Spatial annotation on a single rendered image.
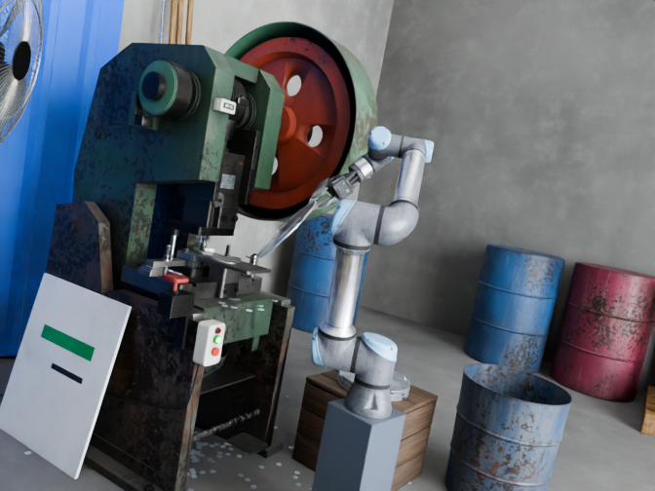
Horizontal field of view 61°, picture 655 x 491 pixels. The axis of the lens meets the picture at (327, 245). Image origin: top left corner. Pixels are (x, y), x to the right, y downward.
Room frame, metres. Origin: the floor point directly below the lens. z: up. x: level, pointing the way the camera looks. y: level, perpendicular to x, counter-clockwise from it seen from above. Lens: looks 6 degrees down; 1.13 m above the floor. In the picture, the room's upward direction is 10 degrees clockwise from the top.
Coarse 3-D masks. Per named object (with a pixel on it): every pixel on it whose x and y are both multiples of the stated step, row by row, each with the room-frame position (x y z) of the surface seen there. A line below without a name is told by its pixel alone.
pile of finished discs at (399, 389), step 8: (344, 376) 2.13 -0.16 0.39; (352, 376) 2.15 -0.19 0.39; (400, 376) 2.25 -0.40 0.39; (344, 384) 2.10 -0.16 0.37; (392, 384) 2.14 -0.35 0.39; (400, 384) 2.16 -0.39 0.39; (408, 384) 2.17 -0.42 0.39; (392, 392) 2.05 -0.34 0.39; (400, 392) 2.09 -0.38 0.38; (392, 400) 2.05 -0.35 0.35
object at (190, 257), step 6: (180, 252) 2.04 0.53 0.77; (186, 252) 2.03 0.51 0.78; (192, 252) 2.05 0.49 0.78; (198, 252) 2.08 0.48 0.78; (204, 252) 2.10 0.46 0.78; (210, 252) 2.12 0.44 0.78; (180, 258) 2.03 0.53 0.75; (186, 258) 2.02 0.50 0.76; (192, 258) 2.00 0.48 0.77; (186, 264) 2.02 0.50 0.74; (192, 264) 2.00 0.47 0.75; (198, 264) 2.02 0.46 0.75; (204, 264) 2.05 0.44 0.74; (210, 264) 2.07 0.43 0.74
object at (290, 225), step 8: (304, 208) 2.04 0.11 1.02; (312, 208) 1.87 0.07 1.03; (296, 216) 2.03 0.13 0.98; (304, 216) 1.83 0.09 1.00; (288, 224) 1.99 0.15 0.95; (296, 224) 1.81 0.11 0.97; (280, 232) 1.98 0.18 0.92; (288, 232) 1.87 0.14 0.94; (272, 240) 2.03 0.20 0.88; (280, 240) 1.86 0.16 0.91; (264, 248) 1.99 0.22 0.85; (272, 248) 1.82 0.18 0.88; (256, 256) 1.95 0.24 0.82
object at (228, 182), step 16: (224, 160) 2.02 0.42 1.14; (240, 160) 2.09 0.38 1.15; (224, 176) 2.03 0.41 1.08; (240, 176) 2.10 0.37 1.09; (224, 192) 2.04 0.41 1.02; (192, 208) 2.02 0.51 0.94; (208, 208) 1.99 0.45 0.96; (224, 208) 2.01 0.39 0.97; (208, 224) 1.99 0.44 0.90; (224, 224) 2.02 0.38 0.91
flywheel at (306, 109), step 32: (256, 64) 2.47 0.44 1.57; (288, 64) 2.41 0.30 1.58; (320, 64) 2.29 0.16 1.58; (288, 96) 2.40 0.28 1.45; (320, 96) 2.31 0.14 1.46; (352, 96) 2.23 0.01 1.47; (288, 128) 2.34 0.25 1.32; (352, 128) 2.21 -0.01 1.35; (288, 160) 2.37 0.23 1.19; (320, 160) 2.29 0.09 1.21; (256, 192) 2.39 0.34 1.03; (288, 192) 2.32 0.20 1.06
